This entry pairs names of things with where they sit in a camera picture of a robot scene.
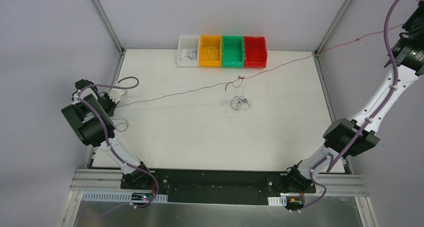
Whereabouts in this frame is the red thin cable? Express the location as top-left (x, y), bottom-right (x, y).
top-left (224, 0), bottom-right (424, 93)

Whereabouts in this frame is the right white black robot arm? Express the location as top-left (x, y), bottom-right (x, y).
top-left (281, 0), bottom-right (424, 193)

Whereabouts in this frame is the red plastic bin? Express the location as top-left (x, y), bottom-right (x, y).
top-left (243, 36), bottom-right (268, 69)

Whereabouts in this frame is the left electronics board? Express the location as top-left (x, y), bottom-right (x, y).
top-left (131, 192), bottom-right (154, 203)

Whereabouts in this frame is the orange plastic bin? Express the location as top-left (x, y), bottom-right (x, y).
top-left (199, 35), bottom-right (222, 68)

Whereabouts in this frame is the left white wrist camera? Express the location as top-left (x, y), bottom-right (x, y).
top-left (108, 88), bottom-right (127, 104)

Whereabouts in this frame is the green plastic bin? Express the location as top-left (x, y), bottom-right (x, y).
top-left (222, 35), bottom-right (245, 68)

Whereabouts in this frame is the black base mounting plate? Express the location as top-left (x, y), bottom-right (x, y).
top-left (120, 167), bottom-right (316, 207)

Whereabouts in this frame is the right electronics board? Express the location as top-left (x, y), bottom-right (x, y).
top-left (285, 197), bottom-right (305, 211)

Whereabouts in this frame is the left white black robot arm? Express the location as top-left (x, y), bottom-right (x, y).
top-left (61, 79), bottom-right (156, 190)

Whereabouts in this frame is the electronics board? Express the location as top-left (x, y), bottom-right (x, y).
top-left (285, 197), bottom-right (305, 211)
top-left (131, 192), bottom-right (154, 203)

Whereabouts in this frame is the blue thin cable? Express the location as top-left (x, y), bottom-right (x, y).
top-left (180, 48), bottom-right (199, 61)

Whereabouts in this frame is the white plastic bin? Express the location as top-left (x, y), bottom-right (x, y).
top-left (176, 35), bottom-right (201, 67)

